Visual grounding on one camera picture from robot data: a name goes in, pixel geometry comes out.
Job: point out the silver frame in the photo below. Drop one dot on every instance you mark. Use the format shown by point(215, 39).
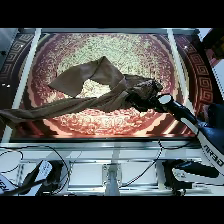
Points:
point(113, 173)

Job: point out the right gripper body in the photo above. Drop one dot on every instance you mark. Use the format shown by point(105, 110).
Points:
point(143, 101)

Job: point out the brown trousers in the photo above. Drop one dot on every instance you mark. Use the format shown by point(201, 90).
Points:
point(100, 75)

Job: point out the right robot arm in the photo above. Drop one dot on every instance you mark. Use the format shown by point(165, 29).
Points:
point(181, 111)

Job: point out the heap of clothes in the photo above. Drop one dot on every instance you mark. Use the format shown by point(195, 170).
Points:
point(215, 43)

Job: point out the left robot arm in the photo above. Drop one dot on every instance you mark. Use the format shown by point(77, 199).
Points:
point(43, 170)

